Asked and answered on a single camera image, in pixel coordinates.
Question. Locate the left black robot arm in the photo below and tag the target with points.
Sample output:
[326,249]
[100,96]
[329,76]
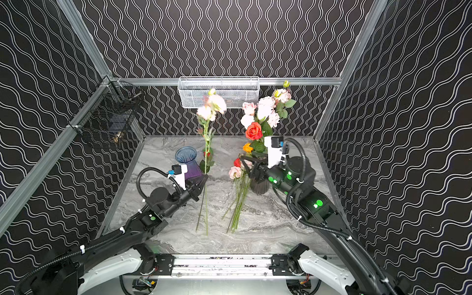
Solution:
[66,270]

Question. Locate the smoky pink glass vase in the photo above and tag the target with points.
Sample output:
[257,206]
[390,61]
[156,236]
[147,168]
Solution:
[259,183]

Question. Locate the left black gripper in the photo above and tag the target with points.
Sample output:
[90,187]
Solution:
[197,185]

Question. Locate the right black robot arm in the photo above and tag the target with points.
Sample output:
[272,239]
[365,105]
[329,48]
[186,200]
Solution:
[360,274]

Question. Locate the pile of artificial flowers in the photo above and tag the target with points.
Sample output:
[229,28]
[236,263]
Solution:
[240,177]

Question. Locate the orange red rose stem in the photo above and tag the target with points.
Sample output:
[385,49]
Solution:
[256,133]

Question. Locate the pale pink flower spray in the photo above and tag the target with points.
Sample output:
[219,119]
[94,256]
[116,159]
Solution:
[214,104]

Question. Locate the blue purple glass vase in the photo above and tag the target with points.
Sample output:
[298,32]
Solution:
[187,156]

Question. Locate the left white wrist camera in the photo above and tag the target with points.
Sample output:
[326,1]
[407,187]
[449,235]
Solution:
[177,174]

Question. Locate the black wire wall basket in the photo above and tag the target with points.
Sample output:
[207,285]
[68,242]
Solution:
[107,124]

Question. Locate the pink flower spray stem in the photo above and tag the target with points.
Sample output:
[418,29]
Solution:
[269,110]

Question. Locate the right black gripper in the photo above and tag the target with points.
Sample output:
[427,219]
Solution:
[258,168]

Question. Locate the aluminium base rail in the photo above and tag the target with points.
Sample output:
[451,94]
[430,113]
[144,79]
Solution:
[222,266]

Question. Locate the white mesh wall basket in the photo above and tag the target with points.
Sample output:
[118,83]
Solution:
[236,91]

